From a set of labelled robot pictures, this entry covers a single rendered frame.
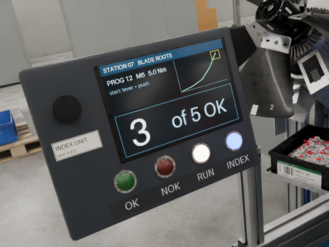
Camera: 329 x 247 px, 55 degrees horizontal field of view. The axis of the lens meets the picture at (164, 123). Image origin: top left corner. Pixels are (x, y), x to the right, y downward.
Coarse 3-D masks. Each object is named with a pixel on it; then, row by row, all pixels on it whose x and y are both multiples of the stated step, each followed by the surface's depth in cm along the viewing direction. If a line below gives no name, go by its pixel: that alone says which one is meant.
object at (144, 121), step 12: (144, 108) 37; (120, 120) 36; (132, 120) 36; (144, 120) 37; (156, 120) 37; (120, 132) 36; (132, 132) 36; (144, 132) 37; (156, 132) 37; (132, 144) 36; (144, 144) 37; (156, 144) 37; (132, 156) 36
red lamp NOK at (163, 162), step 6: (162, 156) 37; (168, 156) 38; (156, 162) 37; (162, 162) 37; (168, 162) 37; (174, 162) 38; (156, 168) 37; (162, 168) 37; (168, 168) 37; (174, 168) 38; (162, 174) 37; (168, 174) 37
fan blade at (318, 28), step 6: (324, 12) 94; (306, 18) 93; (312, 18) 91; (318, 18) 90; (324, 18) 89; (312, 24) 88; (318, 24) 88; (324, 24) 87; (318, 30) 85; (324, 30) 84
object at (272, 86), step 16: (256, 64) 102; (272, 64) 101; (288, 64) 101; (256, 80) 100; (272, 80) 100; (288, 80) 99; (256, 96) 99; (272, 96) 98; (288, 96) 97; (272, 112) 96; (288, 112) 94
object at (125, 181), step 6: (120, 174) 35; (126, 174) 35; (132, 174) 36; (114, 180) 35; (120, 180) 35; (126, 180) 35; (132, 180) 36; (114, 186) 35; (120, 186) 35; (126, 186) 35; (132, 186) 36; (120, 192) 36; (126, 192) 36
